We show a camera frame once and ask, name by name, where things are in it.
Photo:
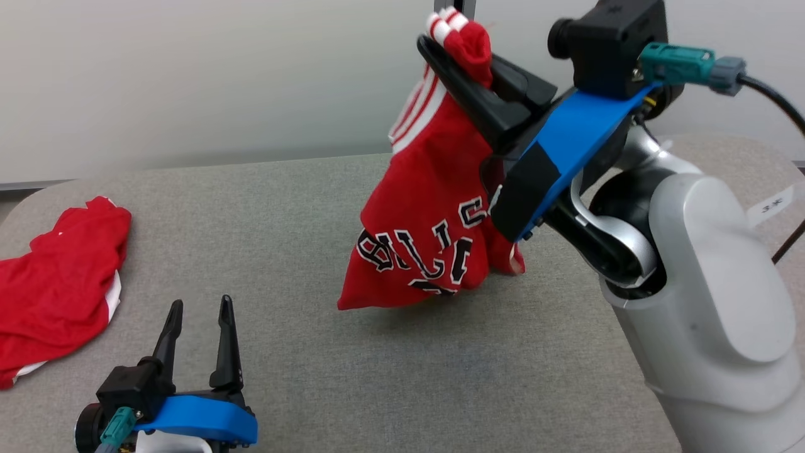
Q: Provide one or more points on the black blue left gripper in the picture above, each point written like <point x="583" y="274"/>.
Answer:
<point x="201" y="418"/>

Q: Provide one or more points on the red Bulls basketball jersey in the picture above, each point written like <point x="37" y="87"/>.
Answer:
<point x="427" y="207"/>

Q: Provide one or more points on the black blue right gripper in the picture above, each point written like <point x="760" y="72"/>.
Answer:
<point x="566" y="138"/>

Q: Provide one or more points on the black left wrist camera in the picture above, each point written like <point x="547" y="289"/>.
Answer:
<point x="126" y="387"/>

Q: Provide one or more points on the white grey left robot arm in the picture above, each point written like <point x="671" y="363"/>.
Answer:
<point x="173" y="443"/>

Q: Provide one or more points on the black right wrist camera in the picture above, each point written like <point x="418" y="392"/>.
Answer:
<point x="610" y="44"/>

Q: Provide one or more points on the red basketball shorts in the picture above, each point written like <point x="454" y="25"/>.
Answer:
<point x="56" y="289"/>

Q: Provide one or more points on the white paper label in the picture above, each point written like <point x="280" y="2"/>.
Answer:
<point x="770" y="206"/>

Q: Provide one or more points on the grey metal partition post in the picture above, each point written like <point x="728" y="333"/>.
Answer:
<point x="465" y="5"/>

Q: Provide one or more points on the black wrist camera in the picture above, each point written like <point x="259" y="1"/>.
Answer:
<point x="610" y="44"/>
<point x="126" y="387"/>

